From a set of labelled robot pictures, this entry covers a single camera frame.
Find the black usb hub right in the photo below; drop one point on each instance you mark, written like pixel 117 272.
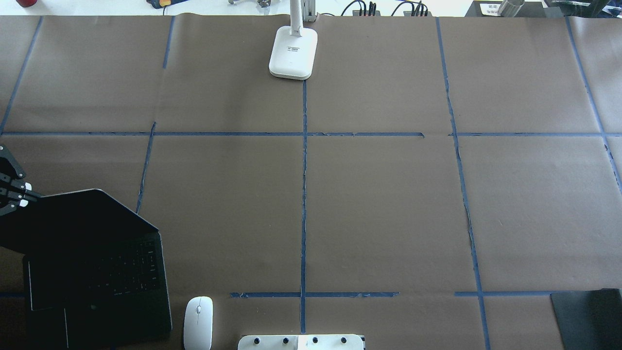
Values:
pixel 418 9

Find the black mouse pad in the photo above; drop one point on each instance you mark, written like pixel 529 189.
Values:
pixel 589 320

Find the black usb hub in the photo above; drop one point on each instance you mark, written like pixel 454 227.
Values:
pixel 418 9
pixel 369 9

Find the metal cylinder cup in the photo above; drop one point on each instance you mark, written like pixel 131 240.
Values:
pixel 510 8

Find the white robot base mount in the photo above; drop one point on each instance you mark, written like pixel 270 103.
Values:
pixel 346 341

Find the black usb hub left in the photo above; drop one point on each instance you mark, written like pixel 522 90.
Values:
pixel 369 9

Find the aluminium frame post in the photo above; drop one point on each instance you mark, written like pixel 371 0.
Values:
pixel 309 13

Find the brown paper table cover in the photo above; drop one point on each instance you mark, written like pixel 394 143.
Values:
pixel 429 187

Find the blue orange tool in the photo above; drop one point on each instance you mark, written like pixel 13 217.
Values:
pixel 160 4

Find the grey laptop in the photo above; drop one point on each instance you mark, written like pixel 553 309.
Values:
pixel 93 270

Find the white computer mouse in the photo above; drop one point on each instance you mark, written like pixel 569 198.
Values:
pixel 198 324

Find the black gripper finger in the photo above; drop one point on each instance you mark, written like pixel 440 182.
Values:
pixel 12 201
pixel 16 189

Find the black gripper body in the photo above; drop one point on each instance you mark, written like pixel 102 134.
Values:
pixel 10 186

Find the red object on far table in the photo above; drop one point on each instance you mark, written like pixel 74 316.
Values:
pixel 26 3

